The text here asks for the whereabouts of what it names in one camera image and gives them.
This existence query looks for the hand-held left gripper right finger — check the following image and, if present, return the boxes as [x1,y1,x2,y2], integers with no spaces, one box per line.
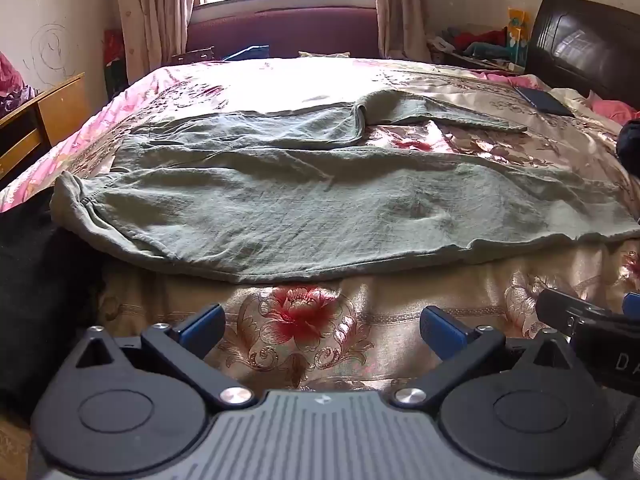
[392,305,576,408]

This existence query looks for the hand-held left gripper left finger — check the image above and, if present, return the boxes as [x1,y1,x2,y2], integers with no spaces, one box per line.
[75,304,256,408]

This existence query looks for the green pants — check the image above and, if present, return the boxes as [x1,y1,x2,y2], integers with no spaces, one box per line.
[50,87,640,284]

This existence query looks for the floral satin bedspread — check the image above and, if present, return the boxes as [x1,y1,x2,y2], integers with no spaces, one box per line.
[0,56,640,403]

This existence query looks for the black garment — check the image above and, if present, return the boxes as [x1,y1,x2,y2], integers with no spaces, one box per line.
[616,119,640,178]

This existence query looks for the black cloth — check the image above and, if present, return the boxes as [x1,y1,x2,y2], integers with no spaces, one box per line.
[0,200,107,406]

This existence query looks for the dark flat phone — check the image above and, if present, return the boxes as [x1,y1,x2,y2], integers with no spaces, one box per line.
[515,86,576,118]

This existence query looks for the wooden desk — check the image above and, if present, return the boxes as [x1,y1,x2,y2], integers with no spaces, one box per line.
[0,72,93,181]

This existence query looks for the dark wooden headboard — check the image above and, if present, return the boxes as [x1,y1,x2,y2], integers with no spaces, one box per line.
[525,0,640,111]

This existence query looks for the pile of clothes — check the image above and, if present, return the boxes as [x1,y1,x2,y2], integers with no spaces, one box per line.
[427,25,526,73]

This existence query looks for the yellow packaging box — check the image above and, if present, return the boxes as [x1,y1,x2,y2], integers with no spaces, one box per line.
[505,7,532,68]

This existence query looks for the dark chair back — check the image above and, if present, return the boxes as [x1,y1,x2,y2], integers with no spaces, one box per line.
[171,46,216,65]

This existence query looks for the red bag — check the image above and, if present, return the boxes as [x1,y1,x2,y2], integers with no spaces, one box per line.
[102,27,129,101]

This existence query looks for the blue item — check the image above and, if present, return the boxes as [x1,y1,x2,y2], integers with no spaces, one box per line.
[222,46,271,62]

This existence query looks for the pink floral cloth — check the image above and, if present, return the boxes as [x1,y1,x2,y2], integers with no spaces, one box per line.
[0,52,39,118]

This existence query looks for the purple sofa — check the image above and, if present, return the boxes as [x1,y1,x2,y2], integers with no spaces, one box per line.
[186,6,381,63]

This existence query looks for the beige curtain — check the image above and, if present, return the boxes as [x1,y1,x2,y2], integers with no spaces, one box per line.
[111,0,201,86]
[374,0,433,63]

